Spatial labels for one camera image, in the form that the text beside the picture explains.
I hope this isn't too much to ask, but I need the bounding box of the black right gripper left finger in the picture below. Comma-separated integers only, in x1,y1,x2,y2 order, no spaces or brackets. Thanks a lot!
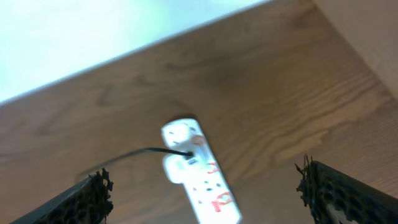
11,169,114,224

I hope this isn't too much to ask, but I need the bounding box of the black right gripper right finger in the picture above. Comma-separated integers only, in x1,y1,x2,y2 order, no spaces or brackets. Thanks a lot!
295,155,397,223

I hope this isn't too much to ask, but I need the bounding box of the black charging cable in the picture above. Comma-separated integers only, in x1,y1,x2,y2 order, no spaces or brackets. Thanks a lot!
74,146,194,181

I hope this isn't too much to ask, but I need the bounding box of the white USB charger plug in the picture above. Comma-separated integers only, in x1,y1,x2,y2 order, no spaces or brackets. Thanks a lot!
161,118,208,184

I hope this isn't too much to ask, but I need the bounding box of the white power strip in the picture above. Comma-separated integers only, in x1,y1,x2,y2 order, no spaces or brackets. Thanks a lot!
182,146,243,224

